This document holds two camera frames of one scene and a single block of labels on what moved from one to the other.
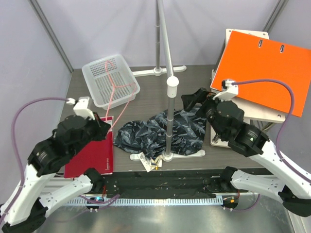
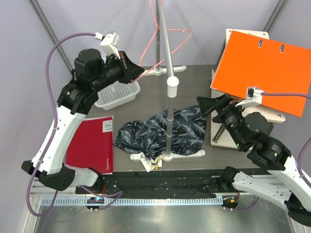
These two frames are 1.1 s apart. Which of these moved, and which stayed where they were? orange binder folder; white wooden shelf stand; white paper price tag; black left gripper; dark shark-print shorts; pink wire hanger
Moved: pink wire hanger; black left gripper
Stayed: orange binder folder; dark shark-print shorts; white paper price tag; white wooden shelf stand
